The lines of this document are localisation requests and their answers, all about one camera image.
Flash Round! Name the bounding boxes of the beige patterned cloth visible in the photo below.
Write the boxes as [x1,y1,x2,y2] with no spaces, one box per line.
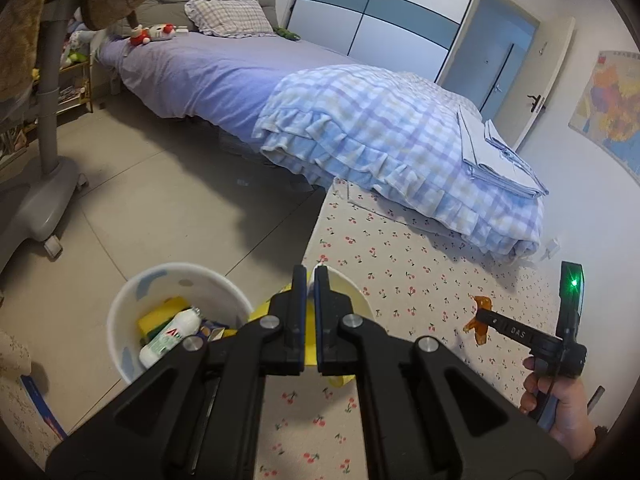
[0,330,63,461]

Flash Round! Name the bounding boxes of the blue checked ruffled blanket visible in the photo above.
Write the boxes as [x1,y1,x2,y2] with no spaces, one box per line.
[251,64,546,261]

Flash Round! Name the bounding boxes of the person's right hand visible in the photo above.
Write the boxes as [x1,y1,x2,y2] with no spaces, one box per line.
[519,355,598,461]

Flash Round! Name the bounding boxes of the white plastic bottle green label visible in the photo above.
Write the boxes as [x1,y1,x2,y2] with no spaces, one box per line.
[139,308,202,368]

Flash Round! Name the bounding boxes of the green yellow sponge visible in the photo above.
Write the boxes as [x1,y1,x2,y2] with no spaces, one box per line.
[136,296,193,346]

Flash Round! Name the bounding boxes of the checked ruffled pillow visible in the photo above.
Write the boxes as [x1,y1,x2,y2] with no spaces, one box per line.
[184,0,276,38]

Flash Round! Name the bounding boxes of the colourful wall map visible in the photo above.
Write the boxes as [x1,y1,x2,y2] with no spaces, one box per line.
[567,50,640,183]

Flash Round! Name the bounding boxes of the brown teddy bear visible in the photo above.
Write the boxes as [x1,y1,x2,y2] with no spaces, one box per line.
[0,0,171,101]

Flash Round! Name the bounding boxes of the wooden shelf with toys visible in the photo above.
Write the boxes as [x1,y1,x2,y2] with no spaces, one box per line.
[52,5,96,117]

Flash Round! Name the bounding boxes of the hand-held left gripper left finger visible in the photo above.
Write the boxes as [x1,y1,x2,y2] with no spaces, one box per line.
[45,265,308,480]

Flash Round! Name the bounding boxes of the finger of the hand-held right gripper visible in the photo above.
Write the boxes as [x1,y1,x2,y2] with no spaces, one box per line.
[472,307,540,350]

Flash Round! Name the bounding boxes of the blue door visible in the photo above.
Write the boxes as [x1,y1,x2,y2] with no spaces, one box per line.
[480,42,516,111]

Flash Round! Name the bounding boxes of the torn blue white carton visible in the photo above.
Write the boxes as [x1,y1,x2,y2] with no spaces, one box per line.
[199,319,228,343]

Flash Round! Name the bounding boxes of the white and blue wardrobe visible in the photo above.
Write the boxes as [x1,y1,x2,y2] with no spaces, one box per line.
[287,0,488,86]

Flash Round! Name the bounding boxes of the folded grey sheets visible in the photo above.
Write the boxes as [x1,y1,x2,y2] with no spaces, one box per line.
[456,105,551,198]

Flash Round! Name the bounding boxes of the cherry print tablecloth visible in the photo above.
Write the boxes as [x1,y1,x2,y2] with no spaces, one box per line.
[255,177,616,480]

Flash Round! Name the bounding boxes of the red white cat plush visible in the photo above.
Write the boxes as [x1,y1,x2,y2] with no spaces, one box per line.
[129,22,178,46]

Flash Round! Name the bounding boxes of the grey chair stand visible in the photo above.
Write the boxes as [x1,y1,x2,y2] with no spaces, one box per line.
[0,0,91,271]

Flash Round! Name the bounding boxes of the bed with purple sheet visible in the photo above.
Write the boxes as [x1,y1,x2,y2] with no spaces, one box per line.
[97,25,488,176]

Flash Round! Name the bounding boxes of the yellow paper cup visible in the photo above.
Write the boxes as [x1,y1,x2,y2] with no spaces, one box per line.
[248,261,375,387]

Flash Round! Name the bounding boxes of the white bin with blue dots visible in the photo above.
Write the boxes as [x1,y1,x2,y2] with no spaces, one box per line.
[106,261,256,386]

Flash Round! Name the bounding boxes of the white door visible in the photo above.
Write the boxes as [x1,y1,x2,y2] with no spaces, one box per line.
[515,15,577,153]

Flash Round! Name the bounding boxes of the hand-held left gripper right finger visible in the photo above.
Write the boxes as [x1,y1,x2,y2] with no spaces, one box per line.
[314,265,576,480]

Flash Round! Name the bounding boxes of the blue edged book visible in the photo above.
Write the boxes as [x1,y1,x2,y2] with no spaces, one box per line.
[20,372,69,439]

